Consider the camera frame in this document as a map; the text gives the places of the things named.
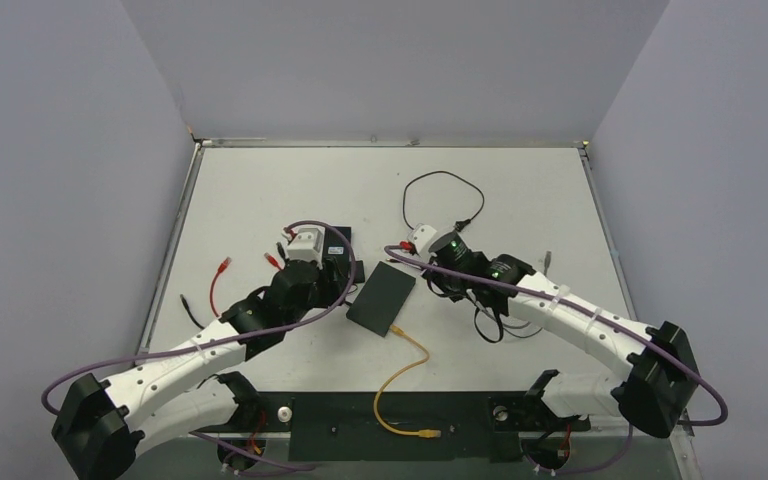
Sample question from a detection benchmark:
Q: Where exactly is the large black network switch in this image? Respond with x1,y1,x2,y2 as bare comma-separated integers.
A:
346,262,416,337

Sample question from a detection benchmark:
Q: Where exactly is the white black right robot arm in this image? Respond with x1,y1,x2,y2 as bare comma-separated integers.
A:
408,226,698,438

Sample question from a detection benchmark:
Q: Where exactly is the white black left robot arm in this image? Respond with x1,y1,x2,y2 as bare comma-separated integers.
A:
42,256,357,479

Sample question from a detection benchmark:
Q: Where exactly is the small black wall adapter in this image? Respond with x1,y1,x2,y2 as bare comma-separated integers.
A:
353,260,366,284

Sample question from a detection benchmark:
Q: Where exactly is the small black labelled switch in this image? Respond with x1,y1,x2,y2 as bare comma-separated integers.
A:
323,226,352,278

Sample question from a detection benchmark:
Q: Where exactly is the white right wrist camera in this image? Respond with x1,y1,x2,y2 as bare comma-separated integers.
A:
407,224,440,258

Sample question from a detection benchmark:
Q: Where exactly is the black adapter mains cord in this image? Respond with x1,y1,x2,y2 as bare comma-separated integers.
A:
401,170,486,235

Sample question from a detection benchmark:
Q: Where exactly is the red orange ethernet cable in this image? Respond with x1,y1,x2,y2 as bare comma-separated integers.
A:
208,251,284,319

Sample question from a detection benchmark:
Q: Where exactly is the black short cable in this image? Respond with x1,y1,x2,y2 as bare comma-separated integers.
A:
179,294,206,331

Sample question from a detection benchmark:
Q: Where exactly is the black mounting base plate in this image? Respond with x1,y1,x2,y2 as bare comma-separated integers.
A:
206,391,591,463

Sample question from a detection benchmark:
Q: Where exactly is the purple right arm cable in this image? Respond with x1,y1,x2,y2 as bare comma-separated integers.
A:
383,245,730,427

